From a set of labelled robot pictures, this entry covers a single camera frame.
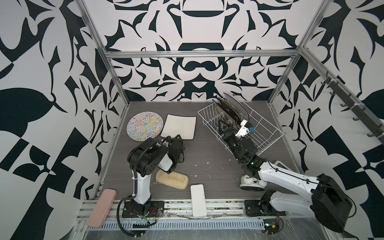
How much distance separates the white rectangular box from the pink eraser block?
409 mm

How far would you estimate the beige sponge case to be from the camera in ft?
2.64

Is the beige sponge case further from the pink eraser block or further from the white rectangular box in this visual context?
the pink eraser block

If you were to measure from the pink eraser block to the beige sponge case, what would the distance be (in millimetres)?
238

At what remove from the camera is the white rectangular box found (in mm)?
700

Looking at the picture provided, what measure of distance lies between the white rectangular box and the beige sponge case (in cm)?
5

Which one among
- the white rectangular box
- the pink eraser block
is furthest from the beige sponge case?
the pink eraser block

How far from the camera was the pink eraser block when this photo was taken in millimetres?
712
